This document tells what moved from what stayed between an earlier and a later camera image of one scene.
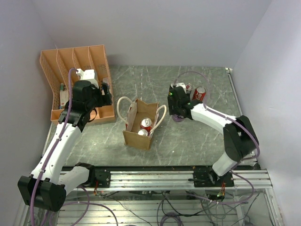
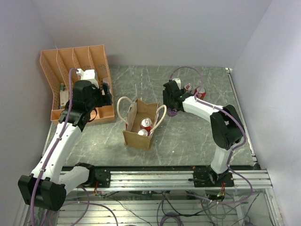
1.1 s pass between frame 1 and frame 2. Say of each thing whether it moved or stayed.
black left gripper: stayed
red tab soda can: stayed
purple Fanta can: moved
